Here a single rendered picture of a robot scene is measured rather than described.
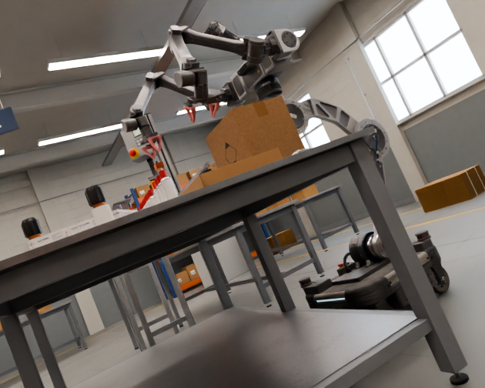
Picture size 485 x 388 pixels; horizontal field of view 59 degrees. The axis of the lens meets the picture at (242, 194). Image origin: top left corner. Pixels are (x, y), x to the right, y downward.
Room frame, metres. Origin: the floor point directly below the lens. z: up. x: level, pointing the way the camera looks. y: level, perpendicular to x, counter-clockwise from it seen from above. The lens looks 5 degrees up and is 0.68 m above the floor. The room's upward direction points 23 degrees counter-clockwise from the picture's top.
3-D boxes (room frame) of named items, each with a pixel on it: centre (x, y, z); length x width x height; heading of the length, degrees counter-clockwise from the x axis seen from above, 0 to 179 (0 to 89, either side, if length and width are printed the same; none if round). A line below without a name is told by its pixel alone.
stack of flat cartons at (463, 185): (5.42, -2.44, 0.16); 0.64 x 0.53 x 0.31; 36
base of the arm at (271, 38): (1.98, -0.39, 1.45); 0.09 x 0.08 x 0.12; 32
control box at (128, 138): (2.36, 0.41, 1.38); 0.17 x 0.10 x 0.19; 79
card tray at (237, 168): (1.32, 0.03, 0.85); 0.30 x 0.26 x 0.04; 24
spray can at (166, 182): (1.91, 0.30, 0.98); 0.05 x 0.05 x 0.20
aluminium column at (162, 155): (2.33, 0.32, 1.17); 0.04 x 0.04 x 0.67; 24
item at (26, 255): (2.04, 0.56, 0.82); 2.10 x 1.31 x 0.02; 24
